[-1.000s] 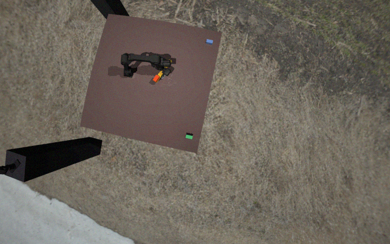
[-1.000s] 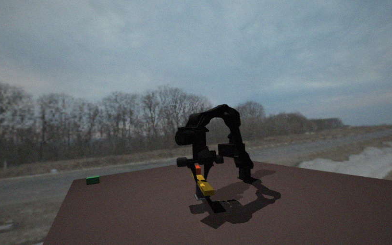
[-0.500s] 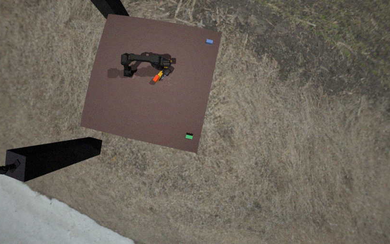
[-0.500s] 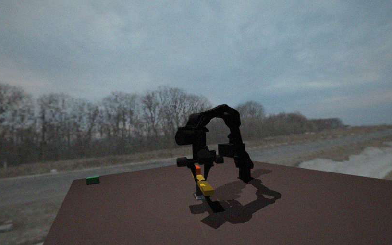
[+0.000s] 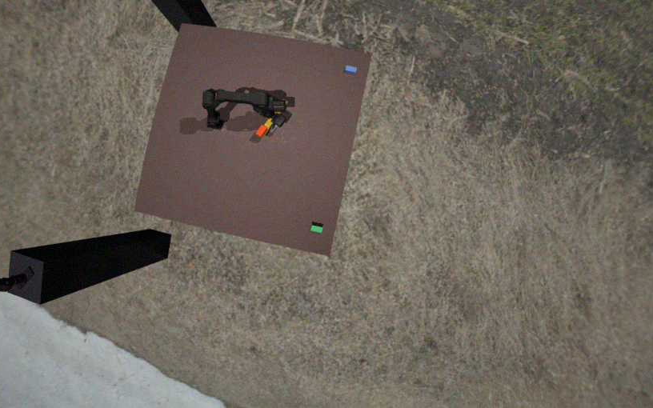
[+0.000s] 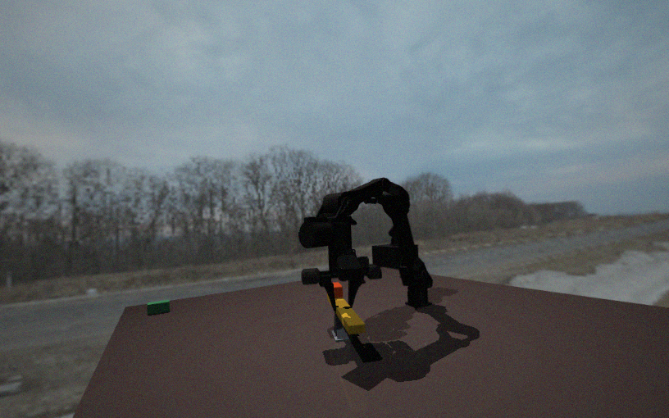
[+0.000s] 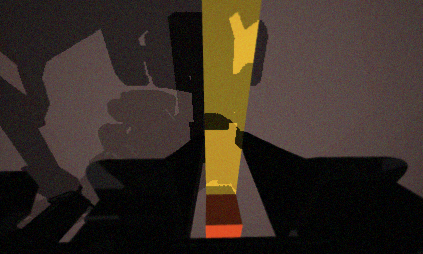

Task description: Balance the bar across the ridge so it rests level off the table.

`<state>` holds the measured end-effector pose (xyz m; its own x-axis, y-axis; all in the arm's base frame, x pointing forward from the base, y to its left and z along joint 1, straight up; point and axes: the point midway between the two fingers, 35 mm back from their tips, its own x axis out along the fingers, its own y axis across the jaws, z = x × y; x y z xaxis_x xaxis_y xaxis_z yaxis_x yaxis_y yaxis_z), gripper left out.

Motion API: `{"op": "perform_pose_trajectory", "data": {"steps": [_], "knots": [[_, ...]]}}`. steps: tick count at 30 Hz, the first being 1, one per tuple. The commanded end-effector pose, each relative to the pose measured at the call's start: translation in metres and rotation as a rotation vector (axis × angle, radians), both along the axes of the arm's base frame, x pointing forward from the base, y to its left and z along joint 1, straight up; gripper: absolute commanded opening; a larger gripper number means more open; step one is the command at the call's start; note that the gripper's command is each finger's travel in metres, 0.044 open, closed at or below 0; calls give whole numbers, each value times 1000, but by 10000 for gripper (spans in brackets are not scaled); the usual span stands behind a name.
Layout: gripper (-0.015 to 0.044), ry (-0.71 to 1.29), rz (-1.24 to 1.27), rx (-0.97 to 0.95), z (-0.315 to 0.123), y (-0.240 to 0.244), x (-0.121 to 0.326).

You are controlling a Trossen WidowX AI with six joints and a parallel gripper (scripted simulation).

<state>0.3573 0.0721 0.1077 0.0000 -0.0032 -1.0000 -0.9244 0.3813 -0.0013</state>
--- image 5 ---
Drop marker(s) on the yellow bar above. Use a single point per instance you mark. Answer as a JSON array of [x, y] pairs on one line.
[[263, 129]]

